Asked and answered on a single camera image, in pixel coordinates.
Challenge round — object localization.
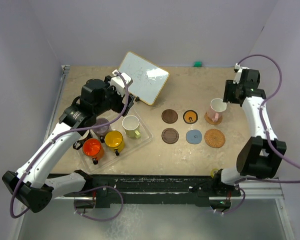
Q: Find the blue round coaster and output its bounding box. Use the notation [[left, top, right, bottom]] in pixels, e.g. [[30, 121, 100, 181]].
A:
[[186, 129, 202, 145]]

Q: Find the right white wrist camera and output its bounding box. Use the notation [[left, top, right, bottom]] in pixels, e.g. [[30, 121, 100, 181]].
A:
[[234, 63, 244, 84]]

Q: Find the small whiteboard on stand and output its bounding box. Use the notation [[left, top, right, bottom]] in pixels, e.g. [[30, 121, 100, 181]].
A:
[[118, 51, 170, 106]]

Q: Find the aluminium frame rail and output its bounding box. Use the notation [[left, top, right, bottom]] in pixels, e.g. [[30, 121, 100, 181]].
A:
[[239, 181, 284, 199]]

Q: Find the pink cup white inside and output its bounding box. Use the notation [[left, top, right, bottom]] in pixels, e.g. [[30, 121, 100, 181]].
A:
[[207, 98, 227, 123]]

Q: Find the yellow tape roll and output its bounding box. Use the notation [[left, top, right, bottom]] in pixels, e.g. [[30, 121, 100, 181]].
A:
[[210, 168, 219, 178]]

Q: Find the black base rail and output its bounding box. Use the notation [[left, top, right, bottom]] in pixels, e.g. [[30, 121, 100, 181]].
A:
[[66, 174, 241, 208]]

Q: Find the clear plastic tray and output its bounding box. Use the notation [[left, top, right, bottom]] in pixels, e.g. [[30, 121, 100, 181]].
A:
[[77, 107, 153, 175]]

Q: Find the white cup black handle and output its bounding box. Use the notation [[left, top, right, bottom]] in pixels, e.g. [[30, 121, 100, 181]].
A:
[[72, 130, 92, 150]]

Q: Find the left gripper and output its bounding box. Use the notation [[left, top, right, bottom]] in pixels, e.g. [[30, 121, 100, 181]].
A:
[[94, 76, 133, 116]]

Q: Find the orange black-rimmed coaster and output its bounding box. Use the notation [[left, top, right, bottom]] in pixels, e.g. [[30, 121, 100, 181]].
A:
[[183, 110, 198, 124]]

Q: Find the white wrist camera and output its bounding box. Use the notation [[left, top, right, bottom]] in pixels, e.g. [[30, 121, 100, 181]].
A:
[[234, 63, 244, 84], [104, 69, 133, 97]]

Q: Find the pale yellow cup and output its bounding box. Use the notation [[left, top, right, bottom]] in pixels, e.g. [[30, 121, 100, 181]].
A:
[[122, 115, 141, 139]]

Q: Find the dark brown ringed coaster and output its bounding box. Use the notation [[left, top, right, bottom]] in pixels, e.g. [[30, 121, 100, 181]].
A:
[[161, 128, 179, 144]]

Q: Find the orange transparent cup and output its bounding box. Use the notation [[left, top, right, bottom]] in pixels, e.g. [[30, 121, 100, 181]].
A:
[[82, 138, 104, 165]]

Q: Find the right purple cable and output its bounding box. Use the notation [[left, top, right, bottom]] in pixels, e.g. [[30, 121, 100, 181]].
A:
[[237, 54, 300, 216]]

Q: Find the woven rattan coaster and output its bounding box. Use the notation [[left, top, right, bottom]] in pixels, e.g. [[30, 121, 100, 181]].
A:
[[204, 129, 226, 148]]

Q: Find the purple cup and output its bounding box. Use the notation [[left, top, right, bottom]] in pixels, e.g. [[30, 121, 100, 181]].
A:
[[92, 117, 112, 143]]

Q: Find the dark brown wooden coaster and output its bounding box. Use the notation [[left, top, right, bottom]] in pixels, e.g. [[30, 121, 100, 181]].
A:
[[161, 109, 178, 124]]

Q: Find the tan cork coaster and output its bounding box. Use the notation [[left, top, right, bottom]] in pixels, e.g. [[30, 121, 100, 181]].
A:
[[204, 112, 223, 125]]

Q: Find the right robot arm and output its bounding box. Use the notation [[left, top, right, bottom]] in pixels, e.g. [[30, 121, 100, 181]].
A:
[[212, 65, 287, 196]]

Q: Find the yellow transparent cup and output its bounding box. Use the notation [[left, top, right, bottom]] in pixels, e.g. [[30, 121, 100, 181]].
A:
[[104, 130, 125, 156]]

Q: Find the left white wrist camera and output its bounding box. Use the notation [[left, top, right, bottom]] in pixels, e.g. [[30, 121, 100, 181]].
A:
[[104, 69, 133, 97]]

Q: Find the green object at wall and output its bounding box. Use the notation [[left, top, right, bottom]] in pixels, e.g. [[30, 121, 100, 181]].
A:
[[193, 61, 203, 68]]

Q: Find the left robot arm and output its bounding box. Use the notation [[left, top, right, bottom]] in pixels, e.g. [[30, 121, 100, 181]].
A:
[[2, 72, 134, 219]]

